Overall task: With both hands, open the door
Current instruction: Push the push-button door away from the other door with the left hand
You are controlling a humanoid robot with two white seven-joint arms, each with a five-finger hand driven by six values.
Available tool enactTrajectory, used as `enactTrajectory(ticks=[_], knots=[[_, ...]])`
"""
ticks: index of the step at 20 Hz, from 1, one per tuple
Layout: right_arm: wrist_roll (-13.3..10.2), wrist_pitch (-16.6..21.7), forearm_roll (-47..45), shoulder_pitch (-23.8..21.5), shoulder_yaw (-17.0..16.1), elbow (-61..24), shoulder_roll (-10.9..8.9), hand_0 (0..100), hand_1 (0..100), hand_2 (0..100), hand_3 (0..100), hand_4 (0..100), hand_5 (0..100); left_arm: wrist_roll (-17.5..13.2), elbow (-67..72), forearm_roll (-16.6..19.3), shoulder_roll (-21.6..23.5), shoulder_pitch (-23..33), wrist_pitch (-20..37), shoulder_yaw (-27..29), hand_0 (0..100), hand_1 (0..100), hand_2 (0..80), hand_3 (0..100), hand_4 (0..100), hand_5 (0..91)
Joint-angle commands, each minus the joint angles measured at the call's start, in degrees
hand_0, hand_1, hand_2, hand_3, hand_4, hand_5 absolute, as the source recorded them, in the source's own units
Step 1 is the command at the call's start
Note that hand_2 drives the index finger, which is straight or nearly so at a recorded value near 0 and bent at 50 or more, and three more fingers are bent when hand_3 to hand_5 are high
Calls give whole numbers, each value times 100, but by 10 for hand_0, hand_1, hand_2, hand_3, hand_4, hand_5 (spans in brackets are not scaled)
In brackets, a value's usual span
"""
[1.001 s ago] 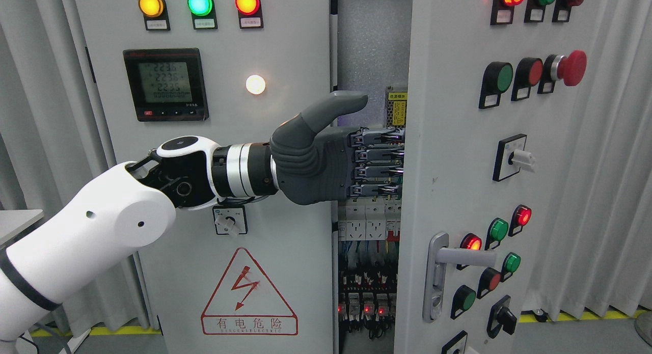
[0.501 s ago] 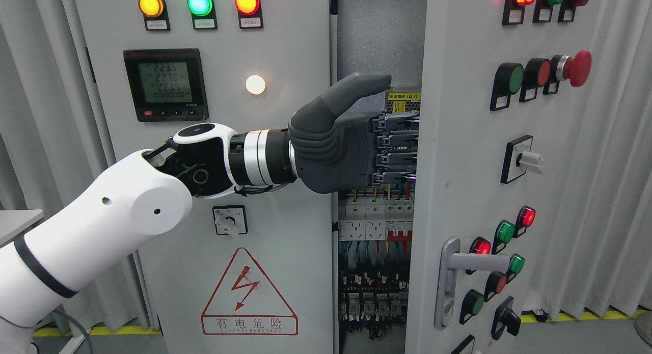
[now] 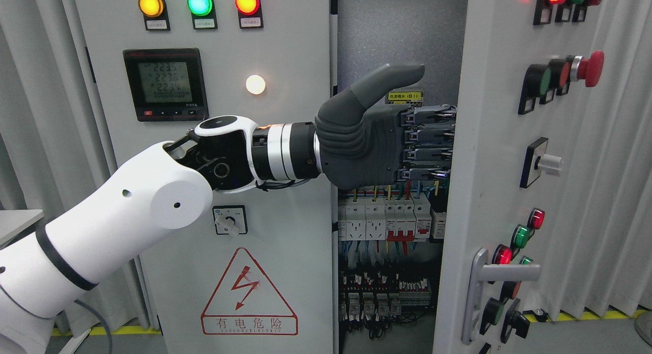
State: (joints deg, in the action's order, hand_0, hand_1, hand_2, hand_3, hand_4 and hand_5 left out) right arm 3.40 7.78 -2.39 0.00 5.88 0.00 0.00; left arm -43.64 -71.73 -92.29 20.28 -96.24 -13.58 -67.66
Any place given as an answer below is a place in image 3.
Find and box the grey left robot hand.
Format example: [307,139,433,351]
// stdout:
[316,64,457,190]

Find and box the grey cabinet door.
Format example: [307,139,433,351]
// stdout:
[433,0,603,353]
[74,0,334,353]

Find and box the red indicator lamp left door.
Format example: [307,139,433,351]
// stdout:
[235,0,263,29]

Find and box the green indicator lamp left door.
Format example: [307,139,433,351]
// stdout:
[187,0,218,30]

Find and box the yellow indicator lamp left door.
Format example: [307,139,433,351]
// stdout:
[138,0,170,31]

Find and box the metal power supply module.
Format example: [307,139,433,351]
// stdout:
[385,87,424,106]

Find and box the white socket breaker row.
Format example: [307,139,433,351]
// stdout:
[337,196,436,242]

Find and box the black surge protector block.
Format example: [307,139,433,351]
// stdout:
[429,207,447,243]

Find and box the white lit indicator lamp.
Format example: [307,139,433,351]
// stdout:
[245,74,267,95]

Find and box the relay and terminal row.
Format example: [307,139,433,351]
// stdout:
[337,262,439,340]

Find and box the red electric hazard warning sticker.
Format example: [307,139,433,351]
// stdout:
[201,247,298,336]

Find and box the black digital power meter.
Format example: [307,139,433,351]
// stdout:
[123,48,209,122]

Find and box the red emergency stop mushroom button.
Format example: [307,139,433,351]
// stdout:
[566,50,605,88]

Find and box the grey curtain right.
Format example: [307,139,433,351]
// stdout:
[531,0,650,320]

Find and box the grey curtain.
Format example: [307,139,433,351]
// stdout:
[0,0,153,334]
[531,0,650,320]

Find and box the grey curtain left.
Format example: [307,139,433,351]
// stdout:
[0,0,153,334]

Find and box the white desk corner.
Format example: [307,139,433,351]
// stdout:
[0,209,44,248]

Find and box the rotary selector switch left door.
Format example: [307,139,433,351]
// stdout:
[212,205,248,236]

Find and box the silver door lever handle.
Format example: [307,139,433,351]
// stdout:
[461,248,542,345]

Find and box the white rotary switch right door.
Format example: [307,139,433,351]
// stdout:
[520,137,563,188]

